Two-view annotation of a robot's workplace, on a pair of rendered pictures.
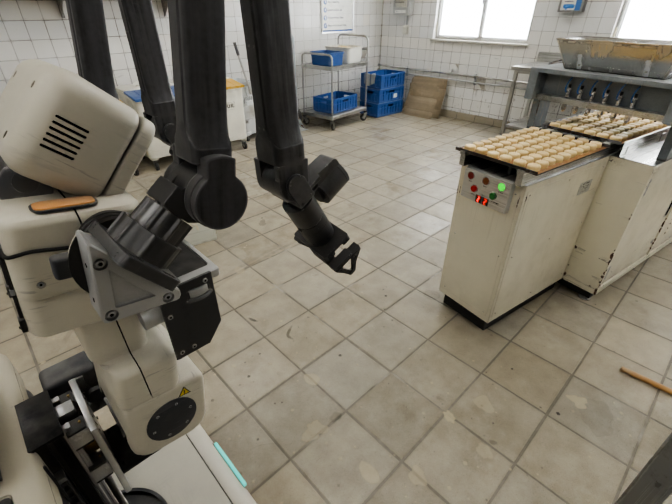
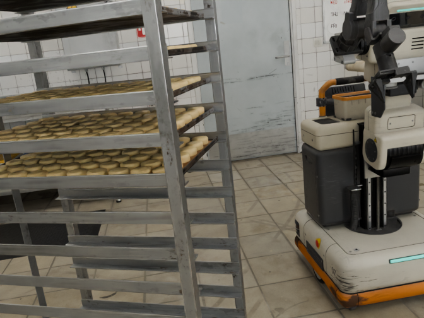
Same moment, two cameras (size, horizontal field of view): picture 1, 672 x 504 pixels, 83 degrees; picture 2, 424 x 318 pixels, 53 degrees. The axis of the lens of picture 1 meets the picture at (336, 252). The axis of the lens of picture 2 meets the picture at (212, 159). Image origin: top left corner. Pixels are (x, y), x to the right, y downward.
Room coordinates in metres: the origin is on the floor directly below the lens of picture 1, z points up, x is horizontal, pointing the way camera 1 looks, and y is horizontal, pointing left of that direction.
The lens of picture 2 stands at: (1.00, -1.46, 1.23)
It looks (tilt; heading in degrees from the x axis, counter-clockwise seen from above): 15 degrees down; 127
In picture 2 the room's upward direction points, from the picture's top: 6 degrees counter-clockwise
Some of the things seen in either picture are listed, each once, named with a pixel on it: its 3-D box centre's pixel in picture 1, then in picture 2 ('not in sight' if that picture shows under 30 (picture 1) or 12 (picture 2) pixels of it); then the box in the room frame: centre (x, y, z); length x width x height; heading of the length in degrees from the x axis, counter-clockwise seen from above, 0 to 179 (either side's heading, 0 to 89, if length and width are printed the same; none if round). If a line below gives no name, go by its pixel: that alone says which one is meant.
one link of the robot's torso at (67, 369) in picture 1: (127, 394); (402, 153); (0.58, 0.49, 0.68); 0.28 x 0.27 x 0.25; 44
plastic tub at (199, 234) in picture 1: (191, 229); not in sight; (2.45, 1.06, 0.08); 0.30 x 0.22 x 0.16; 122
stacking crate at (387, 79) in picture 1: (382, 79); not in sight; (6.44, -0.73, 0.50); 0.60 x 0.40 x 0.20; 136
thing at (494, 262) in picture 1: (517, 230); not in sight; (1.79, -0.97, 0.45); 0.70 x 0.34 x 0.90; 124
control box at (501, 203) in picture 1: (486, 189); not in sight; (1.58, -0.67, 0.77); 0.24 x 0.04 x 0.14; 34
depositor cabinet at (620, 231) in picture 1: (606, 192); not in sight; (2.33, -1.78, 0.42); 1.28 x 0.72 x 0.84; 124
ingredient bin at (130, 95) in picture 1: (159, 125); not in sight; (4.19, 1.89, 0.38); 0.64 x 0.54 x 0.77; 43
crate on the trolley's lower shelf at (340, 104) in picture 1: (335, 102); not in sight; (5.84, 0.01, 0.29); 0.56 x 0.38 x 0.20; 142
